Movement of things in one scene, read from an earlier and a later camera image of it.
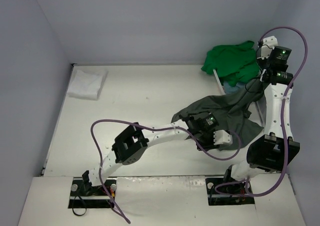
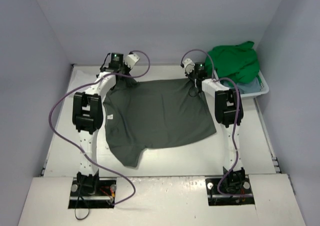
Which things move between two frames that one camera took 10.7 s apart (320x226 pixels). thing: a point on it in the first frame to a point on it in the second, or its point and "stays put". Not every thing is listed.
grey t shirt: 237,113 to 143,115
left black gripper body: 203,139 to 126,73
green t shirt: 236,63 stays put
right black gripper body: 261,62 to 194,79
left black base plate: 84,195 stays put
